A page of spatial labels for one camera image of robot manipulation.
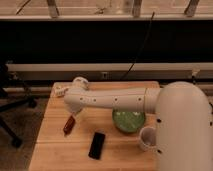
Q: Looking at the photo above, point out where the black phone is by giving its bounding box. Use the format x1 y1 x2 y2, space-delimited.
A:
88 132 105 160

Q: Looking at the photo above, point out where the black office chair base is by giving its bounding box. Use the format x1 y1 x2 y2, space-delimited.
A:
0 63 38 148

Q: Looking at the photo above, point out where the white cup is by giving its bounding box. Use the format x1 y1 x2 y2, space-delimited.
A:
139 126 156 151

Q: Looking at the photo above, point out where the black hanging cable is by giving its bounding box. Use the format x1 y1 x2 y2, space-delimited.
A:
120 11 156 81

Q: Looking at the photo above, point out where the dark red pepper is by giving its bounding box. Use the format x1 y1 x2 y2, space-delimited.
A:
63 116 75 135

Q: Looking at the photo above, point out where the green bowl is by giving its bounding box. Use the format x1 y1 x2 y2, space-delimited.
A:
112 110 146 133

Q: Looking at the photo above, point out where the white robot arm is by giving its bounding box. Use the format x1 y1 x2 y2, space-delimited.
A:
64 77 213 171

